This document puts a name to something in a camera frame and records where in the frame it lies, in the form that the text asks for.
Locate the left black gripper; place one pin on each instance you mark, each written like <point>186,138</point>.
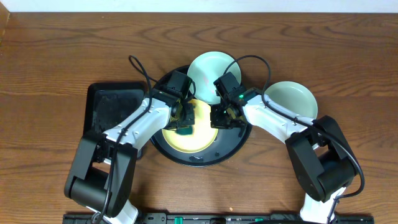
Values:
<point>185,122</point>

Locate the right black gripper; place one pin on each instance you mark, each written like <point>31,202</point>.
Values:
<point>216,121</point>

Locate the green yellow sponge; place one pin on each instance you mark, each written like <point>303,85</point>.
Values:
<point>185,131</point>

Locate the yellow plate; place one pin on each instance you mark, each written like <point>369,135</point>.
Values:
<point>203,134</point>

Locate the light blue plate top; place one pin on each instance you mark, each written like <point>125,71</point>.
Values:
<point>204,70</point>

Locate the light blue plate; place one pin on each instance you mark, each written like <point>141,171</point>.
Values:
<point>294,97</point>
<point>204,70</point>

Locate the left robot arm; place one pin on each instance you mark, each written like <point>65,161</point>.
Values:
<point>102,171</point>

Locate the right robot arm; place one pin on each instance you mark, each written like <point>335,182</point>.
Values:
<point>322,160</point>

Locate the round black tray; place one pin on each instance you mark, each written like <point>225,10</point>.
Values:
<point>225,145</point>

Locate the rectangular black tray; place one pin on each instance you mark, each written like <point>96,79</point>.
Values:
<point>110,103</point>

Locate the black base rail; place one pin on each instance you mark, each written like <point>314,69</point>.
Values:
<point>163,218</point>

